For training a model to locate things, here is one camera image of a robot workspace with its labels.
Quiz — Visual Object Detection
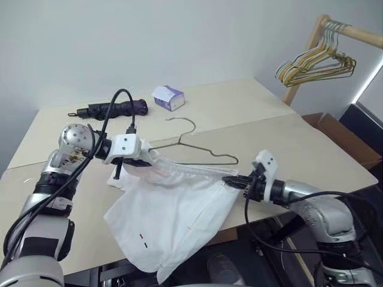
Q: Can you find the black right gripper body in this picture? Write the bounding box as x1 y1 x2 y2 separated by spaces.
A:
242 163 268 200

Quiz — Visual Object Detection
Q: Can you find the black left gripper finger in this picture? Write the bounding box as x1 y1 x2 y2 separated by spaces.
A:
123 160 153 169

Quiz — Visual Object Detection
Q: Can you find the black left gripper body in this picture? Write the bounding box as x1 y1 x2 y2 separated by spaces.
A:
113 158 126 181

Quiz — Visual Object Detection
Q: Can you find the olive wire hanger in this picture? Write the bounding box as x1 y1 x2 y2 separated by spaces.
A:
148 117 239 166
286 26 357 88

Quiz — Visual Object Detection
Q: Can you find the white cloth garment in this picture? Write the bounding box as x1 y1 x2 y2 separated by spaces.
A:
103 139 240 284

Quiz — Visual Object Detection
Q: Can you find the dark purple folded umbrella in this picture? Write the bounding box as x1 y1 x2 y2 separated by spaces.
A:
68 99 149 120

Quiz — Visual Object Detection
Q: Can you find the white purple tissue box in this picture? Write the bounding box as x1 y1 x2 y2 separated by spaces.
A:
152 85 185 112

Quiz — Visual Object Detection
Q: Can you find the dark rounded shape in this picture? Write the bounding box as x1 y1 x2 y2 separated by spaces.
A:
206 254 241 287

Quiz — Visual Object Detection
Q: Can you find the black panel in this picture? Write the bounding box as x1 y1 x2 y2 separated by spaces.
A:
339 101 383 192

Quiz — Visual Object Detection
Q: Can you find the wooden clothes rack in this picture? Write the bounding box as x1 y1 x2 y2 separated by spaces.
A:
282 14 383 106

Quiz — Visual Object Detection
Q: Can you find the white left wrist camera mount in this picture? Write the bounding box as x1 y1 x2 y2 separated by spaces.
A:
103 134 150 166

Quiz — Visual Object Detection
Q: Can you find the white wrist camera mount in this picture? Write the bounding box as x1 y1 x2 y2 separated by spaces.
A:
103 134 150 166
251 149 281 204

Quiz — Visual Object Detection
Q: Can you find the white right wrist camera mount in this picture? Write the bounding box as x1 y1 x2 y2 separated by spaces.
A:
251 149 281 204

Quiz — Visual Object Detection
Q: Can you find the black table frame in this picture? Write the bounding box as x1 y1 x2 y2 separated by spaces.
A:
64 258 159 287

